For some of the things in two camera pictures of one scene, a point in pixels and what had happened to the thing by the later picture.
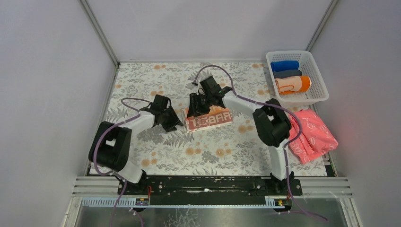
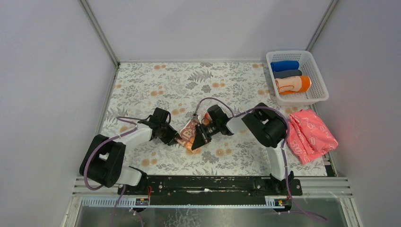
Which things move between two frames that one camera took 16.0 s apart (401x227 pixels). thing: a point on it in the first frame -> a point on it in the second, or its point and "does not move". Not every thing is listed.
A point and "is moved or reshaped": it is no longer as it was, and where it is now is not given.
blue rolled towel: x=284 y=65 does not move
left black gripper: x=169 y=117 -> x=169 y=134
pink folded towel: x=315 y=138 does not move
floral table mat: x=205 y=119 does not move
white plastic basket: x=295 y=78 does not move
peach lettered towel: x=217 y=116 is moved or reshaped
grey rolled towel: x=287 y=73 does not move
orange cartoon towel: x=292 y=84 does not move
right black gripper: x=200 y=104 -> x=203 y=134
